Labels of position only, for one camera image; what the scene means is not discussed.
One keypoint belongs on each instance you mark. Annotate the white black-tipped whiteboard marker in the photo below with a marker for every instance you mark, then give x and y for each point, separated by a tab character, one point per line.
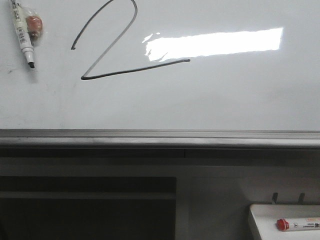
21	29

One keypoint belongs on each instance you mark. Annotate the red round magnet with tape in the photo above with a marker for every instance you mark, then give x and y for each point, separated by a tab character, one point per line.
34	24

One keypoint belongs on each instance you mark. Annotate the white whiteboard surface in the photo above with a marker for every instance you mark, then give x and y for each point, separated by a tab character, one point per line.
164	64

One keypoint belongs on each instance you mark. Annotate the grey aluminium whiteboard ledge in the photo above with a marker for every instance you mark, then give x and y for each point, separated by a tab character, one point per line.
67	142

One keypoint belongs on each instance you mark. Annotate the left black tray hook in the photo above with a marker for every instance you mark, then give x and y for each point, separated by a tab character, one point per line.
274	198

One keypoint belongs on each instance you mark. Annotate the black tray hook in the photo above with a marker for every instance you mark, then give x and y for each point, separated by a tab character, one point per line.
301	198
274	198

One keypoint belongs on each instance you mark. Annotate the right black tray hook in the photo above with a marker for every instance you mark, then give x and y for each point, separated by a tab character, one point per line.
301	198

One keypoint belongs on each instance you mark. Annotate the red-capped white marker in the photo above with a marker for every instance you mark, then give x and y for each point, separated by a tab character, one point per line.
297	224

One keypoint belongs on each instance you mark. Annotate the white marker tray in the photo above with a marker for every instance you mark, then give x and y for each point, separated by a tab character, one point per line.
262	220

